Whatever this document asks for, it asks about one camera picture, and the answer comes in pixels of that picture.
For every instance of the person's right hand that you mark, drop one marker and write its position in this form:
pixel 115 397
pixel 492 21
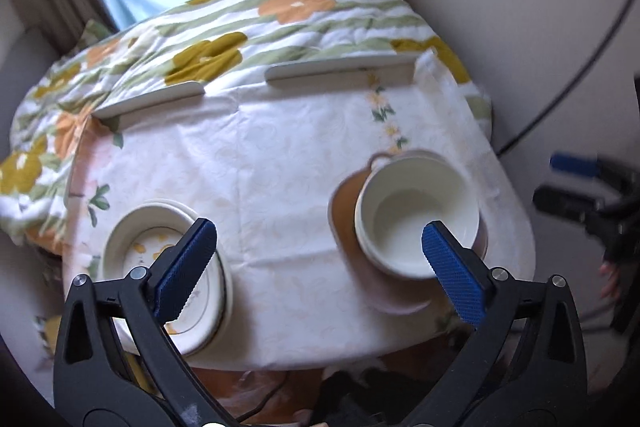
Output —
pixel 609 289

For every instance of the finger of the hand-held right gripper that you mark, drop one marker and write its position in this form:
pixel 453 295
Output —
pixel 575 163
pixel 565 203

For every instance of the short white board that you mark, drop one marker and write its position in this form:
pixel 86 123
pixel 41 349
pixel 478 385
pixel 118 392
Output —
pixel 150 101

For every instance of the long white board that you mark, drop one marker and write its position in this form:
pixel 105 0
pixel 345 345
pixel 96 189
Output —
pixel 340 68

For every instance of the floral blanket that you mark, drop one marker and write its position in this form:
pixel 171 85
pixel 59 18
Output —
pixel 300 27

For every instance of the grey cushion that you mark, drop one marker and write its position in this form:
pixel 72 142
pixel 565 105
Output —
pixel 25 72

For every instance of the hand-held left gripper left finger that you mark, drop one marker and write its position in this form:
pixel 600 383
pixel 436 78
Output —
pixel 185 267

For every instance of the round plate with flower print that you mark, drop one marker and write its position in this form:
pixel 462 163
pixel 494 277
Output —
pixel 135 247

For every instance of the large white oval dish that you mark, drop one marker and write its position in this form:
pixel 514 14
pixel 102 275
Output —
pixel 228 292

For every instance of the white floral tablecloth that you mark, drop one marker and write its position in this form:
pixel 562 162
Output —
pixel 280 167

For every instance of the small white bowl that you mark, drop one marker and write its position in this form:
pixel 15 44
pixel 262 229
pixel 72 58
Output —
pixel 415 217

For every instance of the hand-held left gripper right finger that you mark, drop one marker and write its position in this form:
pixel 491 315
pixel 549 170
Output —
pixel 452 277

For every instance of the cream bowl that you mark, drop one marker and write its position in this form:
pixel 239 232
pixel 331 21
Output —
pixel 371 257

